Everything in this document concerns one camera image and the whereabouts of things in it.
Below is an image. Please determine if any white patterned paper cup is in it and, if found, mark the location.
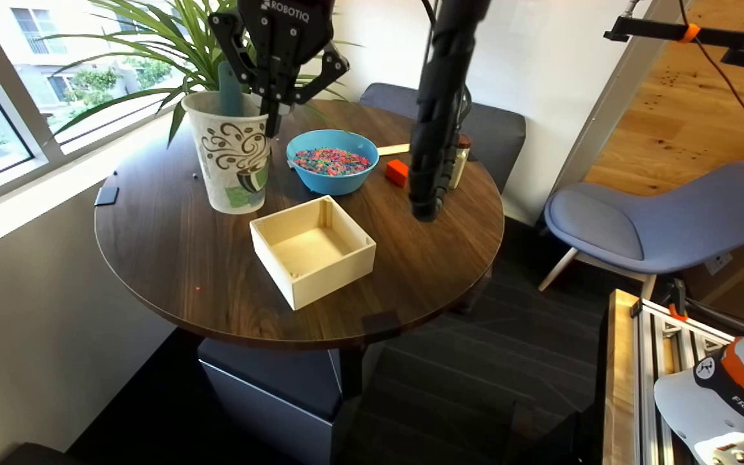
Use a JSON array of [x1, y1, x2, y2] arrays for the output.
[[181, 91, 270, 215]]

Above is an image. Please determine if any grey upholstered ottoman seat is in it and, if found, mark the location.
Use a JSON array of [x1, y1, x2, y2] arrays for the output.
[[197, 339, 343, 465]]

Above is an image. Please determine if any small orange block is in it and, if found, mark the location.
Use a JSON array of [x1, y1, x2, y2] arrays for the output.
[[384, 161, 407, 187]]

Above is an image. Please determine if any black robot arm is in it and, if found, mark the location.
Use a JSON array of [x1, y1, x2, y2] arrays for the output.
[[206, 0, 490, 219]]

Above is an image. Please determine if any blue shell chair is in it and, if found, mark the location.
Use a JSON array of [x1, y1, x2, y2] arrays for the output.
[[538, 161, 744, 299]]

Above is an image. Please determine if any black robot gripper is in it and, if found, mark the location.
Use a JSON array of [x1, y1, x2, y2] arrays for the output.
[[208, 0, 349, 136]]

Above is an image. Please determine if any white orange robot base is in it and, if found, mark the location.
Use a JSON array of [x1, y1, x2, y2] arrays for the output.
[[653, 337, 744, 465]]

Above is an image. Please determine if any round wooden table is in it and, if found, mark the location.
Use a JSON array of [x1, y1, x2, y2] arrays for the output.
[[93, 129, 503, 348]]

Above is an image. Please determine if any aluminium rail frame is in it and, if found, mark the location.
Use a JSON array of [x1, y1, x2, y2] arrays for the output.
[[602, 290, 730, 465]]

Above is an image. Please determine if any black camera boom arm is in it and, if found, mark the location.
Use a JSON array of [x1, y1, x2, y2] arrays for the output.
[[606, 14, 744, 68]]

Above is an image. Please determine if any green potted plant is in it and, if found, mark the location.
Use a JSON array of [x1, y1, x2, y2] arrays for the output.
[[62, 0, 250, 129]]

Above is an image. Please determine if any light wooden open box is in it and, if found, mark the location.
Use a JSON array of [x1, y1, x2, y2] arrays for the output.
[[250, 197, 376, 311]]

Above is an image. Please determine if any blue bowl with sprinkles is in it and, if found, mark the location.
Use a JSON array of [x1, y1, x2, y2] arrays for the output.
[[286, 129, 380, 197]]

